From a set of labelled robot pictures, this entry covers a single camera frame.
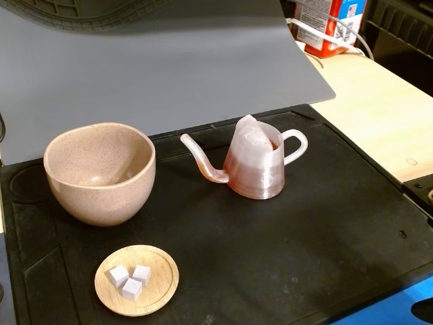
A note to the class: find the translucent pink plastic kettle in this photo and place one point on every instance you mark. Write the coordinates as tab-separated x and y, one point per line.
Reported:
253	169

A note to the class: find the speckled beige ceramic cup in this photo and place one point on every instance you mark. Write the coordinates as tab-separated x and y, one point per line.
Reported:
101	203

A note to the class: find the black silicone work mat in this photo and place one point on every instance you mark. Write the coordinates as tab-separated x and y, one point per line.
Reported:
270	254

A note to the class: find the grey silicone mat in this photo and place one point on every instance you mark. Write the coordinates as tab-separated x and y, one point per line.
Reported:
169	67

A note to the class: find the round wooden coaster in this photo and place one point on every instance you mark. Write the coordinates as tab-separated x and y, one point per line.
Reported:
159	271

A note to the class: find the small white cube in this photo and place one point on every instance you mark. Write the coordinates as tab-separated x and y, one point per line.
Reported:
118	276
132	289
141	274

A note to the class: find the red white carton box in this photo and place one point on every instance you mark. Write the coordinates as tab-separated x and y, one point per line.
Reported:
321	20

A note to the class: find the blue surface sheet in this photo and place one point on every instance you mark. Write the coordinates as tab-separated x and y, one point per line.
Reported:
389	308

